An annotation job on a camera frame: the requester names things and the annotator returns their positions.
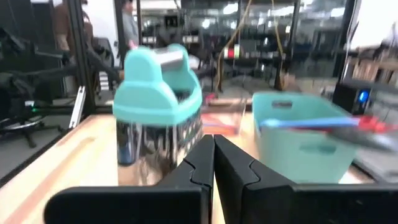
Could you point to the computer tower blue light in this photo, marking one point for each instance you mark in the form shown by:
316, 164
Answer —
351, 99

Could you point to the teal plastic bin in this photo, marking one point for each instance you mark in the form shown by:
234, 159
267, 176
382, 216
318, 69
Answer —
304, 155

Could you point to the large blue silicone spoon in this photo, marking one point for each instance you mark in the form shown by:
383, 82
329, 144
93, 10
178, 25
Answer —
311, 122

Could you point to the silver metal bar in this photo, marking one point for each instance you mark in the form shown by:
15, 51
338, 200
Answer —
77, 107

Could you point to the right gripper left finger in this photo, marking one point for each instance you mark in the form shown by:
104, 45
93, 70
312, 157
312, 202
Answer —
124, 205

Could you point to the red and green spool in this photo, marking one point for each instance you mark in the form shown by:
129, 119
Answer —
231, 53

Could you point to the all red slotted spoon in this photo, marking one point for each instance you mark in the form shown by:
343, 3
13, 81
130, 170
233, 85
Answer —
373, 123

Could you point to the dark storage shelving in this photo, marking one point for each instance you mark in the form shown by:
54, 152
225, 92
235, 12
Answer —
311, 37

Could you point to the black aluminium table frame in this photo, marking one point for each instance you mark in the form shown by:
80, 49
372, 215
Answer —
80, 46

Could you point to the black slotted spoon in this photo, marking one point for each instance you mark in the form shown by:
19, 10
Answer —
367, 138

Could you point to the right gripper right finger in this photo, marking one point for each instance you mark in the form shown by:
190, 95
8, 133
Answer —
295, 205

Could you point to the person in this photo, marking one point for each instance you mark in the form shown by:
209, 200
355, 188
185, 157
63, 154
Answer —
130, 28
59, 28

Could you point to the teal steel box grater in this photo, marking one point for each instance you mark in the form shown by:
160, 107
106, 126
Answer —
149, 93

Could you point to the black office chair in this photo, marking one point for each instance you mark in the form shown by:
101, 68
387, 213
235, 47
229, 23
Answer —
12, 84

